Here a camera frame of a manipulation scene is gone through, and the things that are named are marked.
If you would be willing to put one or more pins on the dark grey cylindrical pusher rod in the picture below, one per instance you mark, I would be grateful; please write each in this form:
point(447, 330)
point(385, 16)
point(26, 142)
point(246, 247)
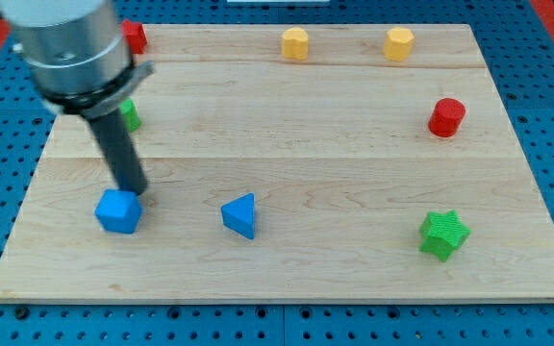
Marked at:
point(118, 149)

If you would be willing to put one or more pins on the blue triangle block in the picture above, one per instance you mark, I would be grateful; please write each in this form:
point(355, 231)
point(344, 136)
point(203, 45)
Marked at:
point(239, 215)

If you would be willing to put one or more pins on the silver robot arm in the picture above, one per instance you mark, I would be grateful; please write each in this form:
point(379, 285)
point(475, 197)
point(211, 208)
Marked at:
point(82, 65)

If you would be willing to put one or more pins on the green block behind rod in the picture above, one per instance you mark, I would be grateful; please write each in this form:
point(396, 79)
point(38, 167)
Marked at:
point(130, 115)

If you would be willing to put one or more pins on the blue cube block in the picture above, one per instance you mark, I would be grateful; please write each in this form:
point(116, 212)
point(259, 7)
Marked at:
point(118, 211)

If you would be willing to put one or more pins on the red block top left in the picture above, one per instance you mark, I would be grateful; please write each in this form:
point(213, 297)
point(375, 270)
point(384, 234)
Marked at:
point(135, 36)

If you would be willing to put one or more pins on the wooden board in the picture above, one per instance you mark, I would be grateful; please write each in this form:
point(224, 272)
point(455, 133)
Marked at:
point(337, 152)

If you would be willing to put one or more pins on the yellow heart block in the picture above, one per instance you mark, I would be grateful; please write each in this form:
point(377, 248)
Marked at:
point(295, 44)

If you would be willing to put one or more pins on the yellow hexagon block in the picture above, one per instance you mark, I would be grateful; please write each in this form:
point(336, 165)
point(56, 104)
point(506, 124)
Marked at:
point(398, 44)

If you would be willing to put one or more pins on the red cylinder block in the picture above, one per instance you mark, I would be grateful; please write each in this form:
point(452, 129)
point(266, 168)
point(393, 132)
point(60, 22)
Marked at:
point(447, 117)

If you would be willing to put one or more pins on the green star block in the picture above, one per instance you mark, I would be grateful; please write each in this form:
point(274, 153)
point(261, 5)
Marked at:
point(442, 234)

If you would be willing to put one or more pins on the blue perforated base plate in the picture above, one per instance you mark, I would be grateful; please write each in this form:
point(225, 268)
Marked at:
point(516, 39)

